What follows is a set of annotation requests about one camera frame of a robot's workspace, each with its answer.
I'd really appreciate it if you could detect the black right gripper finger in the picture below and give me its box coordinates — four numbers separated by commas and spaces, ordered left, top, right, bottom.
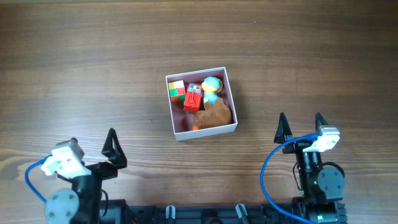
274, 112, 293, 144
315, 112, 328, 130

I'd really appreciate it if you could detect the brown plush toy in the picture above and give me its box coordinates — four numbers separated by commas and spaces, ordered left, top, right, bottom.
193, 98, 232, 129

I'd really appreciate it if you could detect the multicolour puzzle cube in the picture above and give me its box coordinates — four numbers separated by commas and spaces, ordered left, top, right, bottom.
168, 80, 186, 102

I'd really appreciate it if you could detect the orange duck toy blue hat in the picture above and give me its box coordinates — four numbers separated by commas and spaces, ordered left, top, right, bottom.
201, 77, 219, 105

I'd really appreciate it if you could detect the red toy fire truck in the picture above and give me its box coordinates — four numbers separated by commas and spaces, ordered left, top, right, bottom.
183, 83, 203, 113

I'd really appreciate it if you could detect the yellow round gear toy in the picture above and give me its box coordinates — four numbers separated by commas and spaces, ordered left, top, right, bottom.
215, 78, 223, 93

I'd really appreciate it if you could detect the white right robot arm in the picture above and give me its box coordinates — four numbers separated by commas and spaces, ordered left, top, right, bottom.
274, 113, 347, 223

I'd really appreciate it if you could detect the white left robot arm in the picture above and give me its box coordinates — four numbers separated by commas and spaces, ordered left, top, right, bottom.
42, 128, 134, 223

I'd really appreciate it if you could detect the white box with pink interior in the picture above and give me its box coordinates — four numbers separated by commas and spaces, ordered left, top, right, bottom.
165, 67, 238, 141

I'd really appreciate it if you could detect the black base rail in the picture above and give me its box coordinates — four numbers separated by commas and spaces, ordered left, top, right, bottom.
99, 198, 347, 224

